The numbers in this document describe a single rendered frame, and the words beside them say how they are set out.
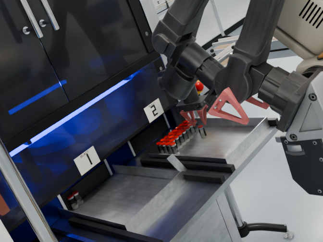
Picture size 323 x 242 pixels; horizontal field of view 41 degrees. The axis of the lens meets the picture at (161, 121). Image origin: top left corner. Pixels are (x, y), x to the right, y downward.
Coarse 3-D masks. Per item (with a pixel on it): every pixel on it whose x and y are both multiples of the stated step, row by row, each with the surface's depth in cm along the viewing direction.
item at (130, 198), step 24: (120, 168) 154; (144, 168) 144; (96, 192) 149; (120, 192) 142; (144, 192) 136; (168, 192) 129; (72, 216) 136; (96, 216) 134; (120, 216) 129; (144, 216) 122
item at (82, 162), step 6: (90, 150) 141; (78, 156) 137; (84, 156) 139; (90, 156) 141; (96, 156) 142; (78, 162) 137; (84, 162) 139; (96, 162) 142; (78, 168) 137; (84, 168) 139; (90, 168) 141
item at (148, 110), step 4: (156, 100) 162; (152, 104) 160; (156, 104) 162; (160, 104) 163; (144, 108) 157; (148, 108) 159; (152, 108) 160; (156, 108) 162; (160, 108) 163; (148, 112) 159; (156, 112) 162; (160, 112) 163; (148, 116) 159; (152, 116) 160; (156, 116) 162; (152, 120) 160
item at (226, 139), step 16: (208, 128) 163; (224, 128) 158; (240, 128) 153; (256, 128) 141; (192, 144) 156; (208, 144) 151; (224, 144) 146; (240, 144) 135; (192, 160) 140; (208, 160) 135; (224, 160) 130
